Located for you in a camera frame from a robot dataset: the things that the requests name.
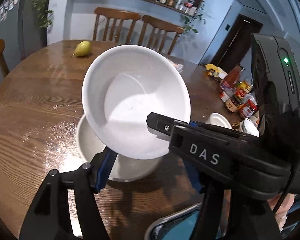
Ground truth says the large white bowl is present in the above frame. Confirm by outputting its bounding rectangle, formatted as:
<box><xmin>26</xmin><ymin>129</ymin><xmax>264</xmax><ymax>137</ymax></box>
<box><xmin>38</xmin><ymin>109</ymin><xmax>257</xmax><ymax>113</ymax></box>
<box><xmin>76</xmin><ymin>115</ymin><xmax>163</xmax><ymax>182</ymax></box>

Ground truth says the medium white bowl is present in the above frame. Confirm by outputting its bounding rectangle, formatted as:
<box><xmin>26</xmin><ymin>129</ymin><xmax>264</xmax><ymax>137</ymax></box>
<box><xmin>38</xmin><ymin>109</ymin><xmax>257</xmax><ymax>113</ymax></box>
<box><xmin>82</xmin><ymin>45</ymin><xmax>191</xmax><ymax>160</ymax></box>

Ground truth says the person's hand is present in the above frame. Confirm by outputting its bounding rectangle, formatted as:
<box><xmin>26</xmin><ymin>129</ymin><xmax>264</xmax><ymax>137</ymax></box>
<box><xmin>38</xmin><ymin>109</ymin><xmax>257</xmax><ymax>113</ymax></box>
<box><xmin>268</xmin><ymin>193</ymin><xmax>295</xmax><ymax>227</ymax></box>

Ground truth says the white dish on trivet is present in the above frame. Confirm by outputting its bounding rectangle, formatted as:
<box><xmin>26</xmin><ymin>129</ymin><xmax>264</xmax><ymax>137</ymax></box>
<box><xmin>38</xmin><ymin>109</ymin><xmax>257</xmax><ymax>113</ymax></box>
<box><xmin>205</xmin><ymin>113</ymin><xmax>232</xmax><ymax>129</ymax></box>

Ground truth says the red-labelled jar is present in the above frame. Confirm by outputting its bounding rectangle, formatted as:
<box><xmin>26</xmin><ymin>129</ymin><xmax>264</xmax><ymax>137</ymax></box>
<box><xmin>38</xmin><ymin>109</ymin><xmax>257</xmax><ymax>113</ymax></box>
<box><xmin>238</xmin><ymin>99</ymin><xmax>258</xmax><ymax>119</ymax></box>

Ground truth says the white snack package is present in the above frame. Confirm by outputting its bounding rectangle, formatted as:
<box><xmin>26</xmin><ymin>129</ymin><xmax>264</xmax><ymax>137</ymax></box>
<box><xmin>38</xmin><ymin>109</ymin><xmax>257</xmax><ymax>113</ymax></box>
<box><xmin>173</xmin><ymin>63</ymin><xmax>184</xmax><ymax>73</ymax></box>

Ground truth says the blue square plate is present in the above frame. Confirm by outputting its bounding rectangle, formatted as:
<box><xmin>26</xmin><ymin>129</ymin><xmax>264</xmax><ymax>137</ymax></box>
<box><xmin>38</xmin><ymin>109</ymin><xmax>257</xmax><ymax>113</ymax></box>
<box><xmin>144</xmin><ymin>202</ymin><xmax>223</xmax><ymax>240</ymax></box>

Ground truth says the brown sauce jar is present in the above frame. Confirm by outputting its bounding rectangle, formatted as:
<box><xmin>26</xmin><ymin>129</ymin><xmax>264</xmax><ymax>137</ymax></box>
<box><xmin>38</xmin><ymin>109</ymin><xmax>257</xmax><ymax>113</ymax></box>
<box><xmin>225</xmin><ymin>95</ymin><xmax>243</xmax><ymax>113</ymax></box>

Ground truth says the yellow snack packet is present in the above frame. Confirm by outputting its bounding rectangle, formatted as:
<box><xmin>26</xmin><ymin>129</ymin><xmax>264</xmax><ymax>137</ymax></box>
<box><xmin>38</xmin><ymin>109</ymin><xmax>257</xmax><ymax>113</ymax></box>
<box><xmin>205</xmin><ymin>64</ymin><xmax>227</xmax><ymax>82</ymax></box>

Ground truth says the yellow-capped oil bottle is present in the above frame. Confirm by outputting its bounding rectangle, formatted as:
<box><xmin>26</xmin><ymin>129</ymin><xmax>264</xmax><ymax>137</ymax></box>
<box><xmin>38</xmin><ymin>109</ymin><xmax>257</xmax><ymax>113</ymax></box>
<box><xmin>234</xmin><ymin>79</ymin><xmax>253</xmax><ymax>101</ymax></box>

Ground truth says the right wooden chair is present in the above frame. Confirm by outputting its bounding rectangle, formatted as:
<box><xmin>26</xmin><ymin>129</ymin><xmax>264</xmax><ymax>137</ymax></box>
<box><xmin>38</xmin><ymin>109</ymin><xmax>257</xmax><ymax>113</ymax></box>
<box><xmin>138</xmin><ymin>15</ymin><xmax>184</xmax><ymax>55</ymax></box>

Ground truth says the green pear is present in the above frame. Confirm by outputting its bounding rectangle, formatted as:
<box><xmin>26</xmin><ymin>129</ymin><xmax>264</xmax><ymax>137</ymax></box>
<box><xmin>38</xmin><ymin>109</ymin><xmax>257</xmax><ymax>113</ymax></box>
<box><xmin>72</xmin><ymin>41</ymin><xmax>91</xmax><ymax>57</ymax></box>

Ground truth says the left wooden chair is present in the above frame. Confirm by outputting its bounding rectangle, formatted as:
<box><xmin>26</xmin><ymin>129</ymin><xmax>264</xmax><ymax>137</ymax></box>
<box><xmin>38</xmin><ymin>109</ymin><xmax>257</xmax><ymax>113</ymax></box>
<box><xmin>93</xmin><ymin>7</ymin><xmax>141</xmax><ymax>44</ymax></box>

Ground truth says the hanging green vine plant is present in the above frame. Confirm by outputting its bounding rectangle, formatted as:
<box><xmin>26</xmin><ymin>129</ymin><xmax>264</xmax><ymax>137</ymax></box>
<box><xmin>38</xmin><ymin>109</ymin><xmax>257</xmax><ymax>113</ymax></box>
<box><xmin>31</xmin><ymin>0</ymin><xmax>53</xmax><ymax>29</ymax></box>

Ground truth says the grey refrigerator with photos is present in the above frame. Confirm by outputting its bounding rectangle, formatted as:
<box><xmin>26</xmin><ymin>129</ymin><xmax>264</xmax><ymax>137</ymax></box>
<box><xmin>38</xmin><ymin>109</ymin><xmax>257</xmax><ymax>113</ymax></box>
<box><xmin>0</xmin><ymin>0</ymin><xmax>32</xmax><ymax>63</ymax></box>

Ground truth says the black camera device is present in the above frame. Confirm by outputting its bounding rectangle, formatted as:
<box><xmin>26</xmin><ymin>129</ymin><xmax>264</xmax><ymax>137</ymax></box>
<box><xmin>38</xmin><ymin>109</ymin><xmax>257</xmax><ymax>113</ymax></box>
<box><xmin>251</xmin><ymin>33</ymin><xmax>300</xmax><ymax>136</ymax></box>

